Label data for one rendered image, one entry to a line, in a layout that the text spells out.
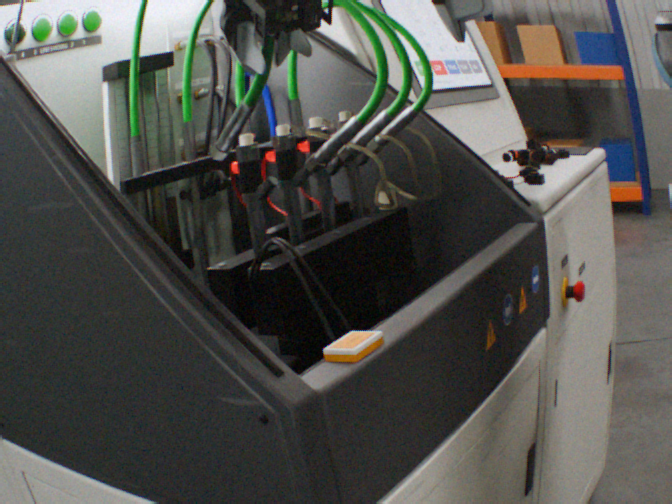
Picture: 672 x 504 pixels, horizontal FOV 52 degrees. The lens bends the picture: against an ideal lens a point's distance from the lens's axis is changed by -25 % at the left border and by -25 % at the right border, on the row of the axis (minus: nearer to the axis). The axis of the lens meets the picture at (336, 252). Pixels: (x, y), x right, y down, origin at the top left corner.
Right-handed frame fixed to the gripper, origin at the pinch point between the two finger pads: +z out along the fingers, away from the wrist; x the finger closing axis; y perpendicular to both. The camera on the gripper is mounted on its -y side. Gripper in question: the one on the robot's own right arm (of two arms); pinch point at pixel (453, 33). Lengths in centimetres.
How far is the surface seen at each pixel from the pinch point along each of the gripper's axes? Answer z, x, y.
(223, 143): 9.8, -11.5, -23.7
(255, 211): 19.3, -0.8, -28.4
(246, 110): 6.5, -13.2, -19.0
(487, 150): 22, 72, -26
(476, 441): 49.0, 0.6, -3.1
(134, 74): -2.5, -0.9, -47.8
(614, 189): 102, 514, -75
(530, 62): 0, 522, -137
